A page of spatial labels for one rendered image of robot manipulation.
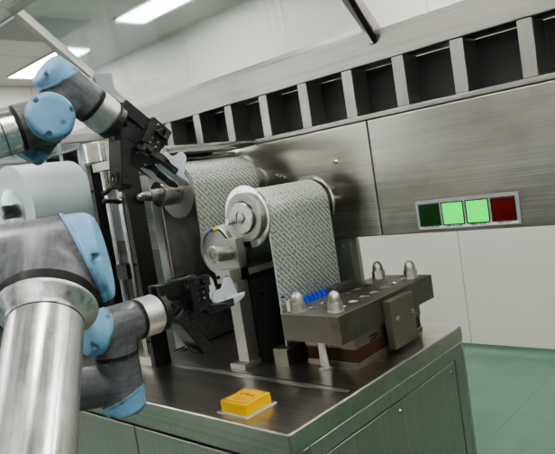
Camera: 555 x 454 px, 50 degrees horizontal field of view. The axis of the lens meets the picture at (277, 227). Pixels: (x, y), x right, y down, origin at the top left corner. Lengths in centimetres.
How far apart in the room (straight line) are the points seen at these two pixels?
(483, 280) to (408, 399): 276
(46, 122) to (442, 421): 107
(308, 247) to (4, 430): 98
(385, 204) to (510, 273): 251
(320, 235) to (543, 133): 56
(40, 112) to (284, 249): 65
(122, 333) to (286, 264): 48
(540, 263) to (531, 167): 256
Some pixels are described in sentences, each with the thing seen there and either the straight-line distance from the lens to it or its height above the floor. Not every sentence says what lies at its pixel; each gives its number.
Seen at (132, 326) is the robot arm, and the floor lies 111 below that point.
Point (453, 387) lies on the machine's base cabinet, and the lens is 155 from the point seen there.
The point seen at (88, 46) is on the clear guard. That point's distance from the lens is 215.
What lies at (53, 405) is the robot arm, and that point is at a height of 114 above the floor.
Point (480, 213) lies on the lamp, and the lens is 143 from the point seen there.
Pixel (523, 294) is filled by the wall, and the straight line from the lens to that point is 401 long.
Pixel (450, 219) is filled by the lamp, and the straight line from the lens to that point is 146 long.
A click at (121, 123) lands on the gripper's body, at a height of 148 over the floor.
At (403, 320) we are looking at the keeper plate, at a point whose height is 97.
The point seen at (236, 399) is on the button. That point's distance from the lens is 118.
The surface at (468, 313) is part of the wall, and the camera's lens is 418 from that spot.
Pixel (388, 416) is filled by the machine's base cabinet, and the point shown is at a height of 81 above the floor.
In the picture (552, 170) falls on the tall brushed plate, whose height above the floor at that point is 126.
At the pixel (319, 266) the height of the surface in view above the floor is 110.
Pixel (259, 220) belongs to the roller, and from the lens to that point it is 136.
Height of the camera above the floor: 132
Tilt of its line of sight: 4 degrees down
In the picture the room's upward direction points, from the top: 9 degrees counter-clockwise
